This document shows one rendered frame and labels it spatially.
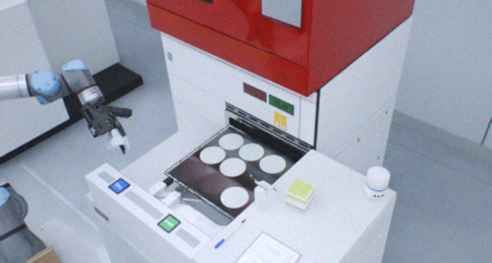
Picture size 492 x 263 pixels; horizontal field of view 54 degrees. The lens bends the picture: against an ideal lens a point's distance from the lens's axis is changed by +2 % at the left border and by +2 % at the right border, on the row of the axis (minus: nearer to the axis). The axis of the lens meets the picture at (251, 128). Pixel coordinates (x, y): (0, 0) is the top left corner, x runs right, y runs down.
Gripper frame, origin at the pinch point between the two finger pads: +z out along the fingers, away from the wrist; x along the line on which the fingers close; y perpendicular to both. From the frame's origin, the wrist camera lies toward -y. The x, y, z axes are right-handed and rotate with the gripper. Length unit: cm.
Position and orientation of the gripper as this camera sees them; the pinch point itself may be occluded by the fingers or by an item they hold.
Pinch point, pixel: (126, 148)
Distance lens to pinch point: 177.1
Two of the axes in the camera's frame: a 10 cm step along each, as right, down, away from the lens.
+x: 5.3, -2.3, -8.2
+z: 4.7, 8.8, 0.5
